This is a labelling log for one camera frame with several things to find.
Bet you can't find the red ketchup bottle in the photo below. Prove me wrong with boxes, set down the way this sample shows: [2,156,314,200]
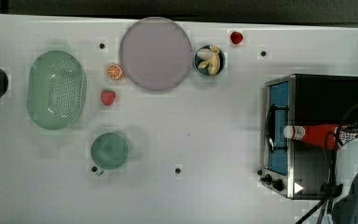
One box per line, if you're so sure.
[283,124,358,150]

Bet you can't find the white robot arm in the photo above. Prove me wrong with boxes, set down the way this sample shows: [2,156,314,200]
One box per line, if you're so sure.
[332,139,358,224]

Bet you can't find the blue bowl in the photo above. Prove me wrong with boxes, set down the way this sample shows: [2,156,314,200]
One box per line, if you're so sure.
[194,45,225,77]

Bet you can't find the peeled banana toy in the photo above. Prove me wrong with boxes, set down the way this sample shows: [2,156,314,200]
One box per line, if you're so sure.
[196,45,221,76]

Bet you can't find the lilac round plate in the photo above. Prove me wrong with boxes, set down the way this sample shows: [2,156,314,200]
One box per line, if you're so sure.
[119,17,192,91]

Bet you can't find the silver toaster oven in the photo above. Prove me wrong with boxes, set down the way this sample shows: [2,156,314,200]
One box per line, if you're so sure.
[259,74,358,200]

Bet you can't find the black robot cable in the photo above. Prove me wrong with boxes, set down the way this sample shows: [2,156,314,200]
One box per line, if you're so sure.
[295,98,358,224]

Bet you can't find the green mug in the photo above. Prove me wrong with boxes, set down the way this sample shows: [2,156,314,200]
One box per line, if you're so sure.
[90,133,130,175]

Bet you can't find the orange slice toy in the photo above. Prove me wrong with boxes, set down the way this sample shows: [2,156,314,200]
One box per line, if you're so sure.
[106,64,124,80]

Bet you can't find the red strawberry toy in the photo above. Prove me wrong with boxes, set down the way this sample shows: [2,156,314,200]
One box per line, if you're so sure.
[101,90,117,105]
[230,32,243,45]

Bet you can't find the green perforated colander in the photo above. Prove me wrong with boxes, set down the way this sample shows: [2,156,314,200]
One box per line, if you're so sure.
[26,50,87,130]

